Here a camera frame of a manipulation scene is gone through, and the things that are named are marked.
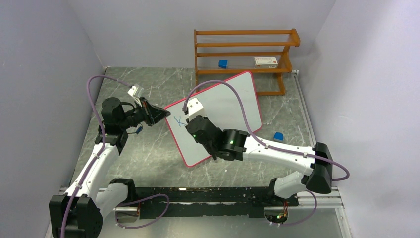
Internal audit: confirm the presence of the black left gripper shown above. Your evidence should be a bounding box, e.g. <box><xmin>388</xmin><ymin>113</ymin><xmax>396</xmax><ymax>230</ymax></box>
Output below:
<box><xmin>119</xmin><ymin>97</ymin><xmax>170</xmax><ymax>129</ymax></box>

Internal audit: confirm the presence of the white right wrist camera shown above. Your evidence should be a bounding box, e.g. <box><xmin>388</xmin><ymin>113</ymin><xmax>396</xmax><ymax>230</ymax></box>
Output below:
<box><xmin>185</xmin><ymin>98</ymin><xmax>207</xmax><ymax>123</ymax></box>

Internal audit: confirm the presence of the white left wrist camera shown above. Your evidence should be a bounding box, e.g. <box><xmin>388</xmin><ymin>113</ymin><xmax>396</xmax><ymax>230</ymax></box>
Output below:
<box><xmin>127</xmin><ymin>84</ymin><xmax>144</xmax><ymax>107</ymax></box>

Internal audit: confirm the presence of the blue eraser on shelf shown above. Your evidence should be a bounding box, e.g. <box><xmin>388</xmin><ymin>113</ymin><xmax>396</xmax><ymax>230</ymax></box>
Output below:
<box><xmin>218</xmin><ymin>59</ymin><xmax>228</xmax><ymax>69</ymax></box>

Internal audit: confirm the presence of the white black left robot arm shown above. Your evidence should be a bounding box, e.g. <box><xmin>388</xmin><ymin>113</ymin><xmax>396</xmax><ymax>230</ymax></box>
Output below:
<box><xmin>49</xmin><ymin>97</ymin><xmax>170</xmax><ymax>238</ymax></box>

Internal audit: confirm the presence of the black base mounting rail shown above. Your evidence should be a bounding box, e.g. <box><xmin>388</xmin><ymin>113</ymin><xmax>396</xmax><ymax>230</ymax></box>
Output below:
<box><xmin>116</xmin><ymin>186</ymin><xmax>299</xmax><ymax>219</ymax></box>

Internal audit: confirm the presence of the white cardboard box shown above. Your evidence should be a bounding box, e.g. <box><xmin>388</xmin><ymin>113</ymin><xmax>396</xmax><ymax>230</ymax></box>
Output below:
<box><xmin>254</xmin><ymin>57</ymin><xmax>278</xmax><ymax>69</ymax></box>

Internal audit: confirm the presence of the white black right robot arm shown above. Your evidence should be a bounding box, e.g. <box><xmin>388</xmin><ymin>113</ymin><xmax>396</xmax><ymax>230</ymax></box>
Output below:
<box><xmin>186</xmin><ymin>116</ymin><xmax>332</xmax><ymax>205</ymax></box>

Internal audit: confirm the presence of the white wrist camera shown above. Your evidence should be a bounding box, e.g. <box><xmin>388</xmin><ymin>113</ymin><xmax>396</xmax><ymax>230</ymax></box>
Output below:
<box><xmin>127</xmin><ymin>84</ymin><xmax>144</xmax><ymax>107</ymax></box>
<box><xmin>185</xmin><ymin>98</ymin><xmax>207</xmax><ymax>123</ymax></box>

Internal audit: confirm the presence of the orange wooden shelf rack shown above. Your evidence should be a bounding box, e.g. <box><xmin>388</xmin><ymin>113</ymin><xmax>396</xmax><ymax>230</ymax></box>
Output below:
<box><xmin>193</xmin><ymin>28</ymin><xmax>301</xmax><ymax>96</ymax></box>

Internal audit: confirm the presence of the pink framed whiteboard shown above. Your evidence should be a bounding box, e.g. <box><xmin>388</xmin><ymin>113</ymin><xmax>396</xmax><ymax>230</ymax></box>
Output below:
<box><xmin>165</xmin><ymin>71</ymin><xmax>263</xmax><ymax>167</ymax></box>

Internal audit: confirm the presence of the blue eraser on table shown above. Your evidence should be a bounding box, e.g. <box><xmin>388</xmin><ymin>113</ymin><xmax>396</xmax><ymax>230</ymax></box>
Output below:
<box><xmin>273</xmin><ymin>132</ymin><xmax>284</xmax><ymax>143</ymax></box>

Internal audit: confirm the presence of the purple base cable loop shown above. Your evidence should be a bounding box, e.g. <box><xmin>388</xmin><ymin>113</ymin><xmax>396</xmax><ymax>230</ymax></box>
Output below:
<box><xmin>113</xmin><ymin>193</ymin><xmax>170</xmax><ymax>230</ymax></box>

